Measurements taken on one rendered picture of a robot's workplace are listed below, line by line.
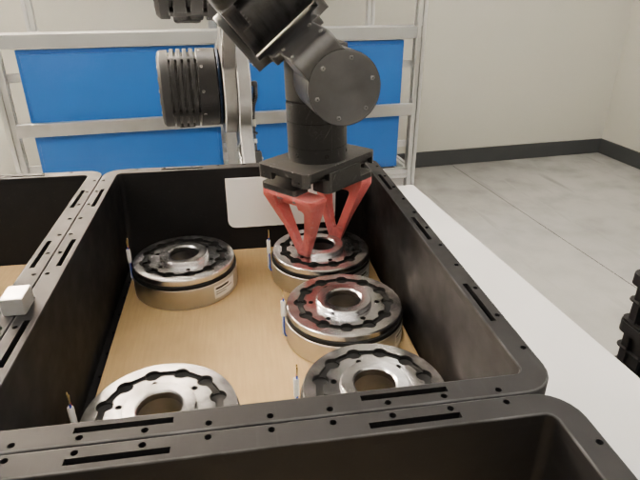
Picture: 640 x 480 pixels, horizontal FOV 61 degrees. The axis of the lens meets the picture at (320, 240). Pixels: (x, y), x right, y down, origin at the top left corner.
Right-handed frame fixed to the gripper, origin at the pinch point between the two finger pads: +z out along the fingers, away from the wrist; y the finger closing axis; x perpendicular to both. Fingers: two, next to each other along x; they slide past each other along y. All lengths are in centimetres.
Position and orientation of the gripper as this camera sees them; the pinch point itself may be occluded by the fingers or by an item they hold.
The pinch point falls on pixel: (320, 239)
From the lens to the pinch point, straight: 56.6
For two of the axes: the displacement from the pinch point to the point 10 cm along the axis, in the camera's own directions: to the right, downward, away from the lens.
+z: 0.2, 9.0, 4.4
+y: 6.6, -3.4, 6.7
